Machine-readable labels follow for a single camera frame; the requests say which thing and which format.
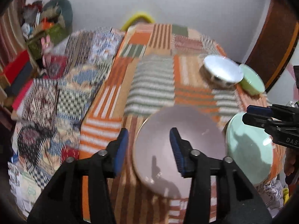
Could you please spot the mint green bowl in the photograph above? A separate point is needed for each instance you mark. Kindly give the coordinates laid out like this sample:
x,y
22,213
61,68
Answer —
x,y
251,84

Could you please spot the brown striped curtain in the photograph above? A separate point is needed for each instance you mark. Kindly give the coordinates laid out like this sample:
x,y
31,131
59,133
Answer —
x,y
11,28

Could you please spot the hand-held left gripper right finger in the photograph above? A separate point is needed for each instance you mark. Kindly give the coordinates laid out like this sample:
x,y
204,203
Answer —
x,y
176,149

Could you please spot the brown plush toy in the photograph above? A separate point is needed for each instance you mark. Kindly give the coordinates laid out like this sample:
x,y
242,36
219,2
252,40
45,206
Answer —
x,y
52,12

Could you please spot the person's right hand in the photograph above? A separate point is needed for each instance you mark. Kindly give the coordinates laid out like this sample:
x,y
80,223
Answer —
x,y
289,164

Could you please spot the mint green plate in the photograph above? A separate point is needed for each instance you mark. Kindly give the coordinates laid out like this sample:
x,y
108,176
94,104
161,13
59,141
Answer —
x,y
247,156

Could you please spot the grey curved pillow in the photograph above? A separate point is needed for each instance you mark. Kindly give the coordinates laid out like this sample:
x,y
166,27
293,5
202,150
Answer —
x,y
65,11

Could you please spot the white printed plastic bag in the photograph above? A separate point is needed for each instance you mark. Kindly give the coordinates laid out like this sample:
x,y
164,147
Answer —
x,y
273,196

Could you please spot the dark grey box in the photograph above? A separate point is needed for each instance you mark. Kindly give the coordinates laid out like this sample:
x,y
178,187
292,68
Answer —
x,y
21,77

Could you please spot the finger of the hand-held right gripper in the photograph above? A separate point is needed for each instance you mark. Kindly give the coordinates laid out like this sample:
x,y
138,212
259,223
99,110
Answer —
x,y
254,120
257,109

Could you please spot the flat red box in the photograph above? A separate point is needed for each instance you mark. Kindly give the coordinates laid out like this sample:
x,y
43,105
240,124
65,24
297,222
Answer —
x,y
22,95

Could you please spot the pink bowl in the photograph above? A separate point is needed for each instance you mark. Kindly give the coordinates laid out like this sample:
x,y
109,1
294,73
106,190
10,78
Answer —
x,y
158,144

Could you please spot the striped patchwork blanket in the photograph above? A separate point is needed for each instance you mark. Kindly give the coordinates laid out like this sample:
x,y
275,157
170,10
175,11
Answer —
x,y
151,81

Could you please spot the patterned patchwork quilt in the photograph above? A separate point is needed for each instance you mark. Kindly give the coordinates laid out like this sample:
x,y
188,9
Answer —
x,y
70,86

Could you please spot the white bowl with cow print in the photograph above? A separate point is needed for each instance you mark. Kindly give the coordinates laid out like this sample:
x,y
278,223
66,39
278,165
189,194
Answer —
x,y
222,68

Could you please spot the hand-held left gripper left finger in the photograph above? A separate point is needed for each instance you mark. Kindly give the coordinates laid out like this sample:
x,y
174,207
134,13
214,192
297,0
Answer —
x,y
122,149

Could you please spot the pink rabbit toy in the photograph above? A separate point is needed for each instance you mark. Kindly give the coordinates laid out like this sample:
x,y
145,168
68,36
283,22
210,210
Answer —
x,y
45,45

